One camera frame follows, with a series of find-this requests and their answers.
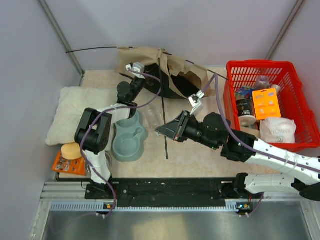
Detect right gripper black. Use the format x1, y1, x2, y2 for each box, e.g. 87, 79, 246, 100
156, 109, 220, 150

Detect black tent pole crossing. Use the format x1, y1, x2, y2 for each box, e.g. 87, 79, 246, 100
157, 57, 169, 160

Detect black tent pole long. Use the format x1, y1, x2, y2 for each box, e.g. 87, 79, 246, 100
66, 46, 228, 81

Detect beige fabric pet tent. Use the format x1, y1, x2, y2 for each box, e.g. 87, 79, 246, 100
115, 46, 209, 99

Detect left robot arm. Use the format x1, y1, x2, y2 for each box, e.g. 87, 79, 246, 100
74, 73, 160, 199

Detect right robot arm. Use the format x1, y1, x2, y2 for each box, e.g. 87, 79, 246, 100
155, 110, 320, 202

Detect teal double pet bowl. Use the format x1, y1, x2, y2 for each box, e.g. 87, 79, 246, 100
112, 111, 148, 162

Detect black pet food can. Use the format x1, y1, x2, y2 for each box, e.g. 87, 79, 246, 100
236, 98, 257, 127

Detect clear plastic bottle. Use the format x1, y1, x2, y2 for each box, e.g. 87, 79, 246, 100
144, 104, 160, 137

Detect stainless steel bowl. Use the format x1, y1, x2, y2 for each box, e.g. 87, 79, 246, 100
84, 150, 112, 179

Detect colourful snack bag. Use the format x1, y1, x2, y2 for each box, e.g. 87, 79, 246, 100
234, 86, 254, 101

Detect cream fluffy pillow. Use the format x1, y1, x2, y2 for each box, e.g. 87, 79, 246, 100
45, 86, 117, 146

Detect brown paper roll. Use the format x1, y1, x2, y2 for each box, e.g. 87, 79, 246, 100
240, 126, 261, 138

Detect orange card package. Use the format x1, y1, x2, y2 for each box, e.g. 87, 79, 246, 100
252, 88, 282, 121

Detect white wrapped bag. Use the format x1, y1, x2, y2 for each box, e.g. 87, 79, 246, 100
259, 117, 297, 144

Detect yellow round sponge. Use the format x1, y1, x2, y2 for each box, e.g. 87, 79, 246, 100
61, 142, 82, 160

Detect orange snack packet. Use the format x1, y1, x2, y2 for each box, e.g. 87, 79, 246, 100
51, 151, 86, 176

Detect red plastic basket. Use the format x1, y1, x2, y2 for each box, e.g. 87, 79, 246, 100
223, 59, 320, 152

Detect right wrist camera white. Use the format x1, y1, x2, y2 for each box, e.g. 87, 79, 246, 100
188, 90, 205, 116

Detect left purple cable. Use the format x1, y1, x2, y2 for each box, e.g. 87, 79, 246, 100
79, 68, 162, 217

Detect purple cable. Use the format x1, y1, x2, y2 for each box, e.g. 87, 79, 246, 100
199, 74, 320, 217
79, 68, 162, 217

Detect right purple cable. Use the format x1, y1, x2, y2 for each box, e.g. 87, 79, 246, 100
199, 74, 320, 217

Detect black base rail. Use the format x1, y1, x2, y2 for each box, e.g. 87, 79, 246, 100
85, 177, 260, 209

